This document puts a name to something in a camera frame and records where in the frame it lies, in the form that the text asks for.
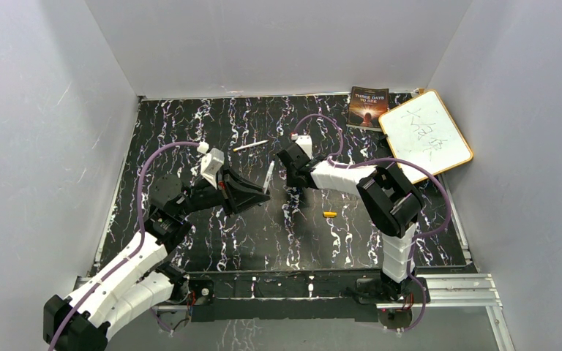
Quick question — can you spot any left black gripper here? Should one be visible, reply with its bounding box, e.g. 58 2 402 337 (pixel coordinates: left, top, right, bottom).
176 165 271 219

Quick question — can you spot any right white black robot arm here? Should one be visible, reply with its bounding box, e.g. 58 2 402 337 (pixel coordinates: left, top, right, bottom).
277 145 424 303

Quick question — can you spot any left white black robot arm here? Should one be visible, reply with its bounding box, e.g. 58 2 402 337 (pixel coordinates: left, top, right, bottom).
42 166 270 350

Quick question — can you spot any orange tipped white pen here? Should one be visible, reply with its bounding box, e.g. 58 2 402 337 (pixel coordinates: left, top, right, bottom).
233 140 269 152

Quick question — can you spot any brown book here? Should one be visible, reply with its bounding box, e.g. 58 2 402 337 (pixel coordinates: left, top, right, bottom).
346 86 389 132

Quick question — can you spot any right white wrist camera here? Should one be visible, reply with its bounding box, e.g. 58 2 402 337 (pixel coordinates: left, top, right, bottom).
291 134 312 159

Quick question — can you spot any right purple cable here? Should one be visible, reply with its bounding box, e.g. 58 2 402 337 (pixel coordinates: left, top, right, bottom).
293 114 452 335

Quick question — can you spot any purple cable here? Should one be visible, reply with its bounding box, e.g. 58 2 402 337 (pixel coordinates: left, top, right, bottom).
293 114 452 335
48 141 202 351

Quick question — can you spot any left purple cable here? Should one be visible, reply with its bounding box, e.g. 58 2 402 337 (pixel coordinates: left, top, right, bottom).
48 141 202 351

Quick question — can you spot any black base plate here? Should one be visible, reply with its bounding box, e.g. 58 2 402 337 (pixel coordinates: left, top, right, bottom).
143 269 413 324

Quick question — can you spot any white board wooden frame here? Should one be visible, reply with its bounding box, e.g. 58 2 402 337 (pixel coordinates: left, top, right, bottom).
378 90 473 176

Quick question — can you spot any aluminium frame rail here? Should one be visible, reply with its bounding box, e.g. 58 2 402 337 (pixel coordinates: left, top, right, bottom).
56 275 514 351

